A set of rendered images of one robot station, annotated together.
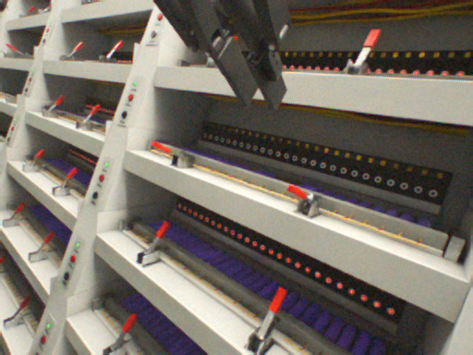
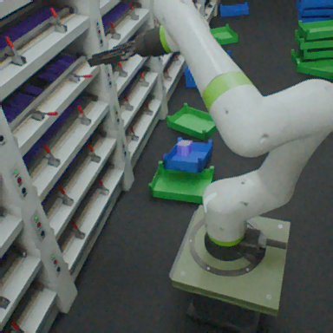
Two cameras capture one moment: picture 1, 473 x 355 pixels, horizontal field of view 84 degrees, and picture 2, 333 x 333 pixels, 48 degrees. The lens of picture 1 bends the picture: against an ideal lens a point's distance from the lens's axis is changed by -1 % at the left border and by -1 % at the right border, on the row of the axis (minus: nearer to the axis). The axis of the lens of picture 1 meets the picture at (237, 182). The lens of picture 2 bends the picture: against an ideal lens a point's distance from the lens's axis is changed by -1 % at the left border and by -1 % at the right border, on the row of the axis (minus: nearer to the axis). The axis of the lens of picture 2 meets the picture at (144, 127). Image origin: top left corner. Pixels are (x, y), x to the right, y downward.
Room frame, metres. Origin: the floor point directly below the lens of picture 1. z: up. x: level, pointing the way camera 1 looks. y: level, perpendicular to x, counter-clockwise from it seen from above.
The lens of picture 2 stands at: (0.38, 1.25, 1.37)
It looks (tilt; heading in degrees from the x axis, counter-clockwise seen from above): 33 degrees down; 260
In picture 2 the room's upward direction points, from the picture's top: 10 degrees counter-clockwise
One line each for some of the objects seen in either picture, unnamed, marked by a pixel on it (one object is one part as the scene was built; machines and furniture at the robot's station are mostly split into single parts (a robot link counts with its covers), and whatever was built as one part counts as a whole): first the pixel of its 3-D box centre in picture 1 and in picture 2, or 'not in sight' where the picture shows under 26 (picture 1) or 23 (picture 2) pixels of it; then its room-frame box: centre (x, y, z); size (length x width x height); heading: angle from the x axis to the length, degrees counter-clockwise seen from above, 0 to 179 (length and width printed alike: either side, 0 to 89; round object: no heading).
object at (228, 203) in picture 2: not in sight; (228, 210); (0.02, 0.50, 0.48); 0.16 x 0.13 x 0.19; 2
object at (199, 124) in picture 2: not in sight; (194, 120); (-0.30, -0.66, 0.04); 0.30 x 0.20 x 0.08; 121
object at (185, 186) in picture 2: not in sight; (182, 181); (-0.03, -0.16, 0.04); 0.30 x 0.20 x 0.08; 146
